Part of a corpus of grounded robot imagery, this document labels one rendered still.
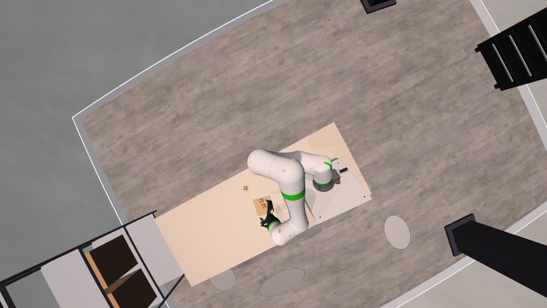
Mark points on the tan mat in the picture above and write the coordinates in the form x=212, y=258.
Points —
x=258, y=208

